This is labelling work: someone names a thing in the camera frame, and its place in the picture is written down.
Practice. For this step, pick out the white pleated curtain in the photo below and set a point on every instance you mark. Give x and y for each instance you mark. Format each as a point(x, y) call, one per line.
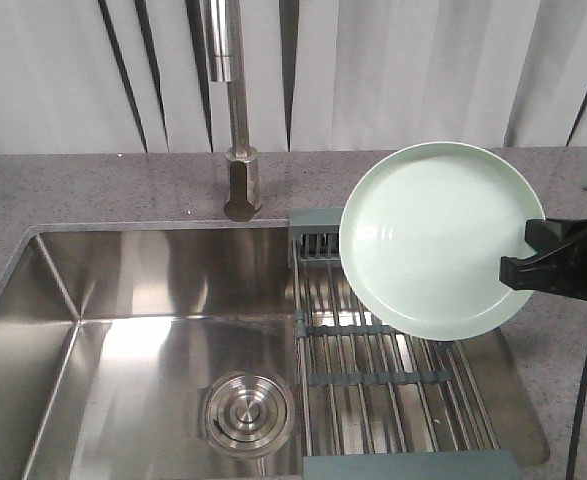
point(131, 76)

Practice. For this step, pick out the stainless steel sink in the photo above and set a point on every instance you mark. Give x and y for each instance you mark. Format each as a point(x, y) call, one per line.
point(109, 335)

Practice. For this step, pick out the chrome kitchen faucet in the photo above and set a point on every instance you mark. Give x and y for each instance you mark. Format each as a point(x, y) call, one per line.
point(225, 56)

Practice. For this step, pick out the round steel drain cover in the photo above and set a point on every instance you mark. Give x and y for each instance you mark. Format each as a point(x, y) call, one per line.
point(247, 415)

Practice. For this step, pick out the grey green dish rack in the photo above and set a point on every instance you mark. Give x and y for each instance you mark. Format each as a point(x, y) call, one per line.
point(376, 403)

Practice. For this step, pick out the pale green round plate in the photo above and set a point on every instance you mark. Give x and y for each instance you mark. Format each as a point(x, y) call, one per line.
point(423, 233)

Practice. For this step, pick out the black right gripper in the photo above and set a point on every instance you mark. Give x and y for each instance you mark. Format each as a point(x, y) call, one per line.
point(559, 264)

